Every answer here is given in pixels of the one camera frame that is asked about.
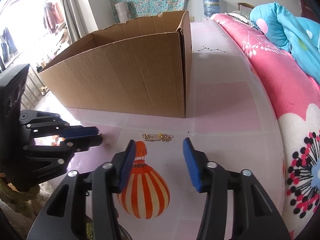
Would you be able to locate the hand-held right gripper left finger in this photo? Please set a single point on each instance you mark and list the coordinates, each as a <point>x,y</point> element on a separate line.
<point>126,167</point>

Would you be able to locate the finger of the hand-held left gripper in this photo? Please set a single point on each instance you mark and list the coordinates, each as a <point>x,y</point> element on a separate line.
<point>80,131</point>
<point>85,143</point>

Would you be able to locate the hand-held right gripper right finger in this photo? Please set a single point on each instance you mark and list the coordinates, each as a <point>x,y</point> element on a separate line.
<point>192,165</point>

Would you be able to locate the brown cardboard box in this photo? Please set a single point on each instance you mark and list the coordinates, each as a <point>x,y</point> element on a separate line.
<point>125,80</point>

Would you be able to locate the balcony balustrade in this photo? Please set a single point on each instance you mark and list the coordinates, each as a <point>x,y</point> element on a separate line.
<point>32,87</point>

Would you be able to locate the pink balloon print mat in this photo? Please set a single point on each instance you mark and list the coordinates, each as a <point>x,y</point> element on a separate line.
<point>225,105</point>

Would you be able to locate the hanging dark clothes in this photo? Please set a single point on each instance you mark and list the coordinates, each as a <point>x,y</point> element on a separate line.
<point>7,42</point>

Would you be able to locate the hanging brown jacket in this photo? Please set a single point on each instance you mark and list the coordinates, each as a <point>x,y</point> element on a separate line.
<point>51,17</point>

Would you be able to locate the pink floral blanket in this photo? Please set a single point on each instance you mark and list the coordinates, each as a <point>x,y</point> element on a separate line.
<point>275,80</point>

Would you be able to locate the grey curtain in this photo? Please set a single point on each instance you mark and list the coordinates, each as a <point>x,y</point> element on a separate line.
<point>75,5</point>

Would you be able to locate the white paper roll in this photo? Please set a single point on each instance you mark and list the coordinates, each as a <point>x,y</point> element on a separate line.
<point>122,11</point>

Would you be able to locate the patterned pillow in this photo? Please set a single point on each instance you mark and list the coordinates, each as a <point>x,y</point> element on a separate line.
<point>238,15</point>

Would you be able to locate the blue water jug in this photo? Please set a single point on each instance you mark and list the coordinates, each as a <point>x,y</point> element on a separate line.
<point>211,5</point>

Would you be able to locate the blue quilt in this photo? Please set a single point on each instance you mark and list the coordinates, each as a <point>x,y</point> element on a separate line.
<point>287,30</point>

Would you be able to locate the wooden chair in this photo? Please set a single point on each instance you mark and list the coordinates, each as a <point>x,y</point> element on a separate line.
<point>246,4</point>

